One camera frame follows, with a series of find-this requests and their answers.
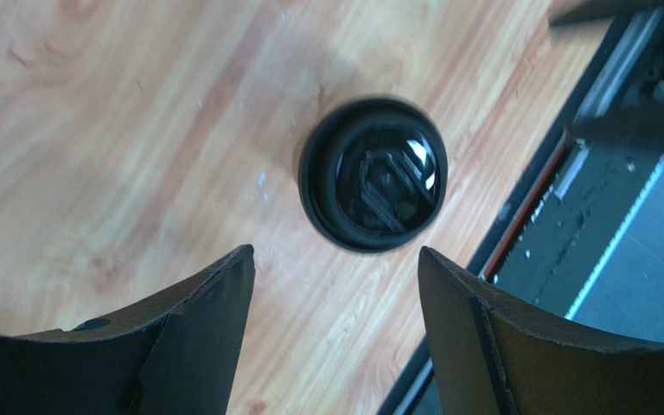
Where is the black plastic cup lid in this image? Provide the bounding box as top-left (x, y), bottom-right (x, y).
top-left (297, 96), bottom-right (448, 253)

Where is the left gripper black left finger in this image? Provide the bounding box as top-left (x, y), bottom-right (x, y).
top-left (0, 245), bottom-right (255, 414)

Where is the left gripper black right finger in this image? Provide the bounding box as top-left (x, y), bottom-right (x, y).
top-left (418, 247), bottom-right (664, 414)

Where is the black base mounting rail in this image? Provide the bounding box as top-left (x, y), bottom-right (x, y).
top-left (382, 10), bottom-right (664, 414)

